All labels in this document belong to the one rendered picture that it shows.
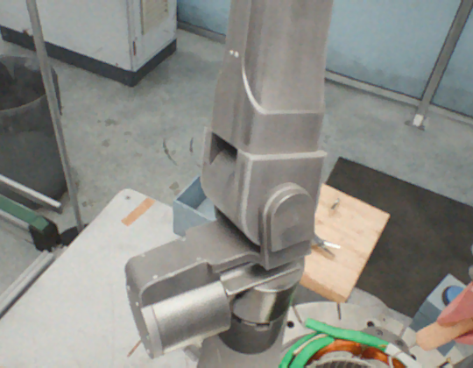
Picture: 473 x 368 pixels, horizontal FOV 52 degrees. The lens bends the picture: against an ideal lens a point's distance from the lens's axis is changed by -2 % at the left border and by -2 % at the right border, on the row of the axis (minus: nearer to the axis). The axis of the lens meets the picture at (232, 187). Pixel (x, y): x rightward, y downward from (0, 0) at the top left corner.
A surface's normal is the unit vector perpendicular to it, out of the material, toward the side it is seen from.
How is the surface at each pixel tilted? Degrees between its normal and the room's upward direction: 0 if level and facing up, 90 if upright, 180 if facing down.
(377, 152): 0
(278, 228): 69
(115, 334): 0
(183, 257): 21
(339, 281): 0
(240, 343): 91
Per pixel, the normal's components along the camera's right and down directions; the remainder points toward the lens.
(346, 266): 0.07, -0.69
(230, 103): -0.89, 0.07
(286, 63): 0.40, 0.27
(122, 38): -0.45, 0.62
